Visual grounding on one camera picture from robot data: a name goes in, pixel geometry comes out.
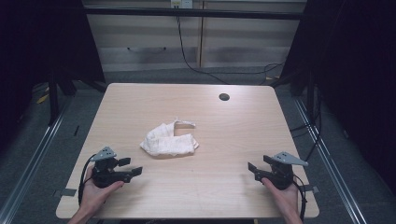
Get white wall socket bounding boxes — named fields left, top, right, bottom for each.
left=170, top=0, right=194, bottom=9

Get yellow tape strip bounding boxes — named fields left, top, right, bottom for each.
left=36, top=92, right=50, bottom=105

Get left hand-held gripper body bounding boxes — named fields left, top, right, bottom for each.
left=90, top=146, right=134, bottom=189

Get person's right hand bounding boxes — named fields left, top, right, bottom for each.
left=261, top=177, right=302, bottom=216

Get metal floor rail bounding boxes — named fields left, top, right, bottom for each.
left=293, top=98, right=369, bottom=224
left=0, top=102, right=73, bottom=224

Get white cloth with strap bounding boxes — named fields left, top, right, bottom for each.
left=139, top=118, right=200, bottom=158

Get right hand-held gripper cable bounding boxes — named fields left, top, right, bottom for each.
left=291, top=173, right=308, bottom=222

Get pale cabinet with handle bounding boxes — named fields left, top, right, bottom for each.
left=82, top=0, right=204, bottom=74

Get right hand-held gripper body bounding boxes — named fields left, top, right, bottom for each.
left=254, top=151, right=309, bottom=190

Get hand-held gripper cable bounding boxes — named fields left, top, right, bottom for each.
left=291, top=173, right=308, bottom=222
left=78, top=153, right=97, bottom=206

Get long black socket cable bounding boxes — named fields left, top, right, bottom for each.
left=175, top=6, right=285, bottom=86

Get black floor cables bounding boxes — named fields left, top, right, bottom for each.
left=289, top=90, right=324, bottom=162

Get person's left hand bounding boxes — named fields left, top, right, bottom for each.
left=78, top=166, right=125, bottom=215

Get black curtain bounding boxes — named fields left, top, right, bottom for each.
left=0, top=0, right=106, bottom=150
left=279, top=0, right=396, bottom=194

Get pale cabinet without handle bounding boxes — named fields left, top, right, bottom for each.
left=200, top=0, right=307, bottom=70

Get left hand-held gripper cable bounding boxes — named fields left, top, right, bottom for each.
left=78, top=153, right=97, bottom=206

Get black metal stand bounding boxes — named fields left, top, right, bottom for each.
left=46, top=70, right=78, bottom=127

